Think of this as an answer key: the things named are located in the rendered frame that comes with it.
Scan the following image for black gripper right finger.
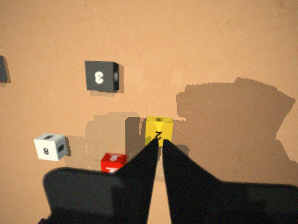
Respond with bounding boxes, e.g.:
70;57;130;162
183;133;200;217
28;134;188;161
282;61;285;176
162;139;298;224

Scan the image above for yellow digit block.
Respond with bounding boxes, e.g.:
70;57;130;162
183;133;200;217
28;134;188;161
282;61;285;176
145;116;173;147

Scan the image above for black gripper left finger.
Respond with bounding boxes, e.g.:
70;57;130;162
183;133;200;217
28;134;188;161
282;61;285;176
42;138;159;224

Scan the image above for red block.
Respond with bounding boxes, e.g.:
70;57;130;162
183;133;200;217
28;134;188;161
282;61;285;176
101;152;127;172

